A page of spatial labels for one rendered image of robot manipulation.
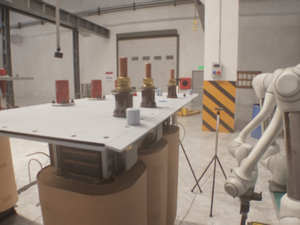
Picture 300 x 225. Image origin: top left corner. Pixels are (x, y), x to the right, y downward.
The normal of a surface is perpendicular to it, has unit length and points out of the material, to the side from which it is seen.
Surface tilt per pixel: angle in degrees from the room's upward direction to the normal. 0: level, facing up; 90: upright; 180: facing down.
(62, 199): 90
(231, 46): 90
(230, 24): 90
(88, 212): 90
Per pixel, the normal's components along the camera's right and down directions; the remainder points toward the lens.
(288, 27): -0.32, 0.15
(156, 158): 0.65, 0.12
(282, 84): -0.72, 0.00
